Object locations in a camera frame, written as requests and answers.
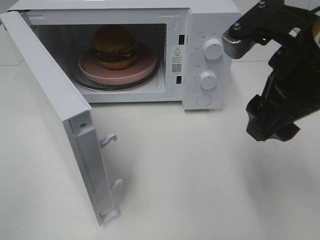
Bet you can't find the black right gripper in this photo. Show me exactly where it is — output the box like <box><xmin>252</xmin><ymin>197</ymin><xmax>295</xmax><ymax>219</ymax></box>
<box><xmin>224</xmin><ymin>0</ymin><xmax>320</xmax><ymax>142</ymax></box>

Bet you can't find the round door release button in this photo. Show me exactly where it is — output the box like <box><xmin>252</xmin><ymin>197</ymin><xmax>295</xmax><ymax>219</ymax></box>
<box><xmin>196</xmin><ymin>94</ymin><xmax>212</xmax><ymax>107</ymax></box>

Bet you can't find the pink round plate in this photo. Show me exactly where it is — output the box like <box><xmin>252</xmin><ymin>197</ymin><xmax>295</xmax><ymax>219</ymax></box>
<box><xmin>78</xmin><ymin>43</ymin><xmax>158</xmax><ymax>86</ymax></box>

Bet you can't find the burger with bun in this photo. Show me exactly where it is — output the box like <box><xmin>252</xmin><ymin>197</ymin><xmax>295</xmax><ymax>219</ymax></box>
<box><xmin>92</xmin><ymin>25</ymin><xmax>139</xmax><ymax>71</ymax></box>

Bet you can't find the white microwave door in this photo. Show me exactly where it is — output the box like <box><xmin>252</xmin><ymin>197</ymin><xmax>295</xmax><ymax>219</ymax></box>
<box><xmin>0</xmin><ymin>11</ymin><xmax>123</xmax><ymax>226</ymax></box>

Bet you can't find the white lower microwave knob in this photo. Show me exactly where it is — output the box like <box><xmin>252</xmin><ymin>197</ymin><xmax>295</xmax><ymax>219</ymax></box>
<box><xmin>199</xmin><ymin>71</ymin><xmax>218</xmax><ymax>90</ymax></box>

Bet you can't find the white microwave knob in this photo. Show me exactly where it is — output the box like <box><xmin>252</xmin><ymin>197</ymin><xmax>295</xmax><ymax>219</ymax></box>
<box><xmin>199</xmin><ymin>71</ymin><xmax>218</xmax><ymax>90</ymax></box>
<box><xmin>203</xmin><ymin>38</ymin><xmax>223</xmax><ymax>61</ymax></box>

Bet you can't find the white upper microwave knob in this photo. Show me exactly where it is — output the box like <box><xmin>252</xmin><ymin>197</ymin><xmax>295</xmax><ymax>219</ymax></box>
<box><xmin>203</xmin><ymin>38</ymin><xmax>223</xmax><ymax>61</ymax></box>

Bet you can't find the white microwave oven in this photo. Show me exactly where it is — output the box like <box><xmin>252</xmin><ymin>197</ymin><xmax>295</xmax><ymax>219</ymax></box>
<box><xmin>6</xmin><ymin>0</ymin><xmax>241</xmax><ymax>110</ymax></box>

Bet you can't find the glass microwave turntable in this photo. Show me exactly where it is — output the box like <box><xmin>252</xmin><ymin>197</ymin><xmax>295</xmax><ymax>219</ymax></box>
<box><xmin>70</xmin><ymin>66</ymin><xmax>158</xmax><ymax>92</ymax></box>

